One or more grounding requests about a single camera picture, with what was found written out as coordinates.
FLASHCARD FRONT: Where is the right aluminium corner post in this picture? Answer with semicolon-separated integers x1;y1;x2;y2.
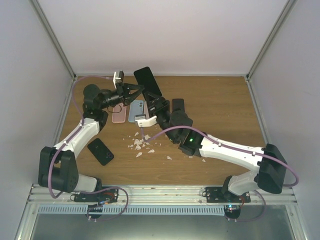
245;0;298;81

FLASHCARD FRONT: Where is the phone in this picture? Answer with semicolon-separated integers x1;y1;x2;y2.
133;66;162;96

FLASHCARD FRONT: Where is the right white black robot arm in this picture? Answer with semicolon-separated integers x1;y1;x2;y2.
137;91;287;203

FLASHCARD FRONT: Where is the white debris pile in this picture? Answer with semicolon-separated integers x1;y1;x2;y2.
127;132;155;158

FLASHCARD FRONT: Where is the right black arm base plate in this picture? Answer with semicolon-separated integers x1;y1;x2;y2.
201;186;251;204

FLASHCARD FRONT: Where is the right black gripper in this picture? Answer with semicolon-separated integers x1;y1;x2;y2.
145;91;178;143

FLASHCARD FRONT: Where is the grey slotted cable duct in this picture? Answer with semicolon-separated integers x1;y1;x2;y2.
38;204;225;216

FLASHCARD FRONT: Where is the aluminium front rail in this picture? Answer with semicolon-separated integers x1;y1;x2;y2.
27;185;298;205

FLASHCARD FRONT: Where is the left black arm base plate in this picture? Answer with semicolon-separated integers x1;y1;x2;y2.
70;188;119;204

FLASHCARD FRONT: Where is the pink phone case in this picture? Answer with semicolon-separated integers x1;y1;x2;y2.
111;103;127;124

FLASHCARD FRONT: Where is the blue phone case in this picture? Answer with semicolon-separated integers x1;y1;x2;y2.
128;100;144;123

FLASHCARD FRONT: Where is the beige phone case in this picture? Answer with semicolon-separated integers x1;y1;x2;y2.
143;101;150;119

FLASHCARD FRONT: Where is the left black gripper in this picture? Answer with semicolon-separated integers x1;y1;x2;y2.
99;82;145;110

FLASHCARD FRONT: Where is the black phone face down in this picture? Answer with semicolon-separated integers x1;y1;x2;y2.
87;138;115;166

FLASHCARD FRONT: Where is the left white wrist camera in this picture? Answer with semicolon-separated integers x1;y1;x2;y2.
112;70;125;88

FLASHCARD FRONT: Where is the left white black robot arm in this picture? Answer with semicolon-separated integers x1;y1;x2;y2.
38;82;144;202

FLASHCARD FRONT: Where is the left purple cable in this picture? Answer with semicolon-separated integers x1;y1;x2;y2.
49;74;130;223

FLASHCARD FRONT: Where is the aluminium corner post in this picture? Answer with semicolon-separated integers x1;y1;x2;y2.
245;0;298;81
29;0;77;81

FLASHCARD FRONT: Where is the left aluminium corner post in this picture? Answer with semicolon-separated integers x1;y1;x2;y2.
29;0;77;81

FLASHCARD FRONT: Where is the black smartphone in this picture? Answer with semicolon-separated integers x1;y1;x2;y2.
171;98;185;112

